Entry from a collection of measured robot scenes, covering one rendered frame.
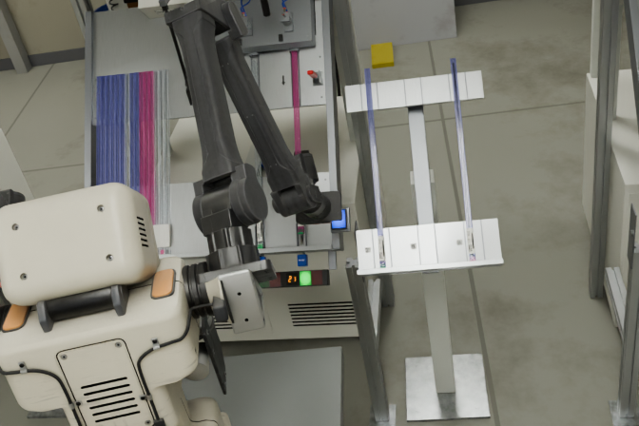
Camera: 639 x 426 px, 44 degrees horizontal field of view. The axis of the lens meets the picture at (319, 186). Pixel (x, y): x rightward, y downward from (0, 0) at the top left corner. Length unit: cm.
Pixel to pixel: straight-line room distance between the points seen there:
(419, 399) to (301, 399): 78
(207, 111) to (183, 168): 131
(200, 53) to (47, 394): 60
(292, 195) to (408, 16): 307
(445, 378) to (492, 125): 158
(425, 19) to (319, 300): 235
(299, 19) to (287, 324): 107
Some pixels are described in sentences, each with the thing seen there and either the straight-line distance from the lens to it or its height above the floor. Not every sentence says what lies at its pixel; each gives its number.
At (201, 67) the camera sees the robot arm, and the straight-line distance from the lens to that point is 137.
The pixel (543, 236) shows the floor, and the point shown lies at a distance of 308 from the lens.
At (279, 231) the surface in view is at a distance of 203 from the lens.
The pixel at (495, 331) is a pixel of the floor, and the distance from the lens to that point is 273.
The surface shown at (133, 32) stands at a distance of 229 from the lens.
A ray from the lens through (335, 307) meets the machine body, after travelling 258.
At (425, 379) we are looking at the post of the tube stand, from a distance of 259.
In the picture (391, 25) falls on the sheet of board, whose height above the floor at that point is 12.
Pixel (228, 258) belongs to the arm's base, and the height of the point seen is 123.
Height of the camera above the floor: 198
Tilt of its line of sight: 35 degrees down
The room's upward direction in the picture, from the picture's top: 12 degrees counter-clockwise
